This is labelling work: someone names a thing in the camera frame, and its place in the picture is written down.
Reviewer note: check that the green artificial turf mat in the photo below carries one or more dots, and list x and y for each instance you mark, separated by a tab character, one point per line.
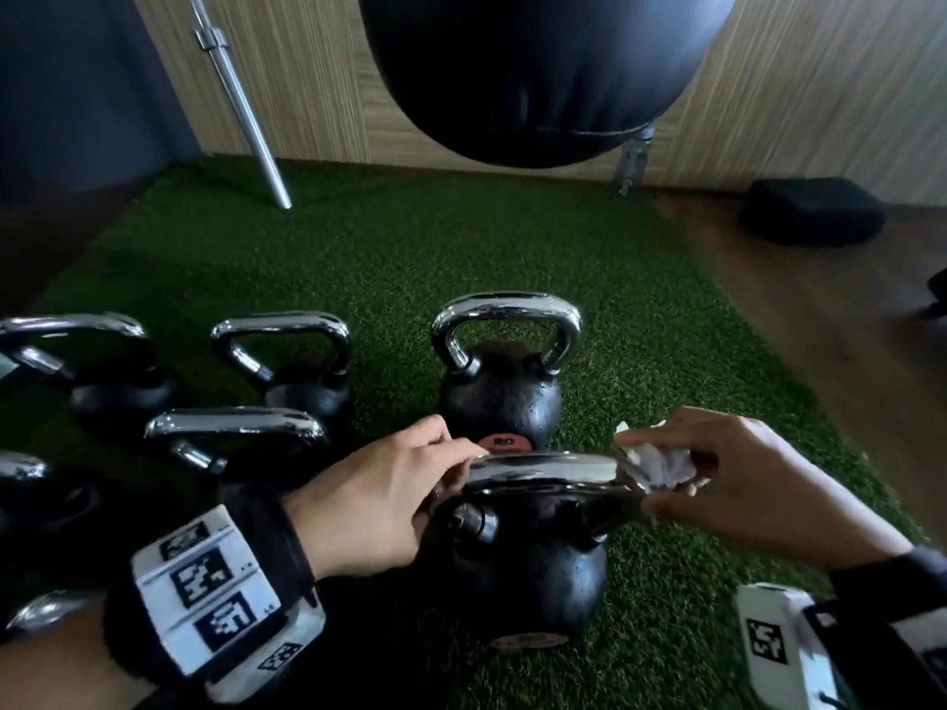
414	243

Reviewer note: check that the person's right hand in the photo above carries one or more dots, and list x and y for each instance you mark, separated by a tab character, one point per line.
769	495

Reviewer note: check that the person's left hand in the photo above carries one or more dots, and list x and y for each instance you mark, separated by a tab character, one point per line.
362	502

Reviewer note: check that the black punching bag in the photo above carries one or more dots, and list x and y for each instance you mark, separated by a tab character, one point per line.
540	73

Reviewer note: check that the black foam cushion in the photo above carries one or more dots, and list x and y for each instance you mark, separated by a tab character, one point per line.
814	212

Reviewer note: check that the white cloth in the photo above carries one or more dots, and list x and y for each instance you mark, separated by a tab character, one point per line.
658	465

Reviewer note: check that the silver metal fitting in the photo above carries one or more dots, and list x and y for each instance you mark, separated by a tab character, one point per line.
635	162

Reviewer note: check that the white marker wrist camera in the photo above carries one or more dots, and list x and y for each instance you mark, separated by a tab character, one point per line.
777	643
214	591

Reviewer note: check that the person's right thumb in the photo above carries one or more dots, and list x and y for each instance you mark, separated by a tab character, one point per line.
677	501

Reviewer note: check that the person's left thumb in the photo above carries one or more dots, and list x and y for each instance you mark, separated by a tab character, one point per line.
435	502

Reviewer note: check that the group of black kettlebells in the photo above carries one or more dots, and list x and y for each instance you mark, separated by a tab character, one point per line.
503	406

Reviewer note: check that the silver steel barbell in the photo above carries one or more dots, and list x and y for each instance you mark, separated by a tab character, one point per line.
240	103

